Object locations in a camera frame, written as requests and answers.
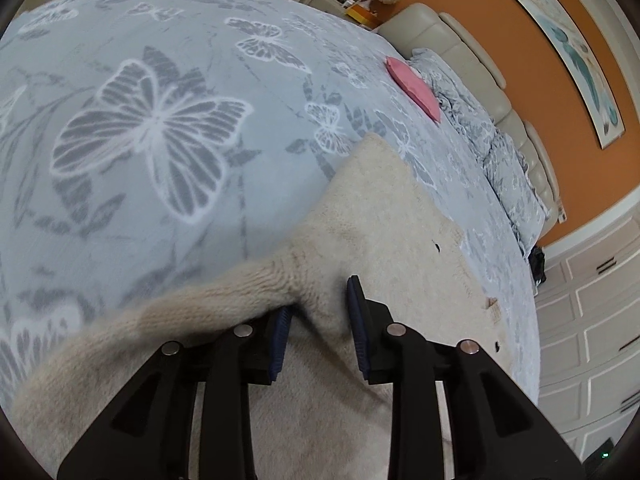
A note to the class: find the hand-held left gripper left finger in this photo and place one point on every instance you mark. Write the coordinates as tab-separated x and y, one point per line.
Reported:
279	345

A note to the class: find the framed wall picture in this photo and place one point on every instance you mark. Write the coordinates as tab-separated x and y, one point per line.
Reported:
570	50

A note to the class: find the beige leather headboard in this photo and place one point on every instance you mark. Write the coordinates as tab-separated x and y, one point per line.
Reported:
465	35

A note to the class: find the white wall switch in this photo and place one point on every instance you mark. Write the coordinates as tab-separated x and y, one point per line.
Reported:
562	214

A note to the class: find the grey butterfly print pillow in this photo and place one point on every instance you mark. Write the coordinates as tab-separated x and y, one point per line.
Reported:
455	90
515	185

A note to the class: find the white nightstand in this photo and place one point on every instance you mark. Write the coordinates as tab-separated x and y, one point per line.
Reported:
330	2

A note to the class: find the beige knit sweater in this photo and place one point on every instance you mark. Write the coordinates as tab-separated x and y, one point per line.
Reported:
375	210

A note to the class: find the dark bundle on nightstand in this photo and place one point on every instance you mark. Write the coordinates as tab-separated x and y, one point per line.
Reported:
538	265

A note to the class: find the orange box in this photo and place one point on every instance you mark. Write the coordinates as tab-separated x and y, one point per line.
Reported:
362	14

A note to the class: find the white wardrobe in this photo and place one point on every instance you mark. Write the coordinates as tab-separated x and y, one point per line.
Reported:
590	320

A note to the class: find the pink cushion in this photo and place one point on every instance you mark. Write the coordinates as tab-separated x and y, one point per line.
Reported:
412	85

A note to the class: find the grey butterfly print bedspread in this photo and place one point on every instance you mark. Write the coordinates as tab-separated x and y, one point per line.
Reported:
150	50

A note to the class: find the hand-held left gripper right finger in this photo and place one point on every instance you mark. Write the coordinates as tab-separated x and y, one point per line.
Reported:
356	320

